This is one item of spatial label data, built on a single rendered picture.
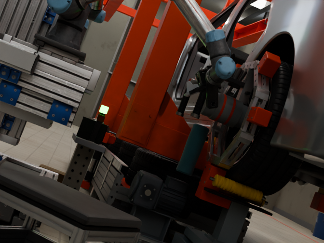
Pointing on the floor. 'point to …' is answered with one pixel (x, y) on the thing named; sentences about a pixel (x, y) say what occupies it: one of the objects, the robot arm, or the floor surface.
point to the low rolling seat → (61, 212)
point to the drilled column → (78, 167)
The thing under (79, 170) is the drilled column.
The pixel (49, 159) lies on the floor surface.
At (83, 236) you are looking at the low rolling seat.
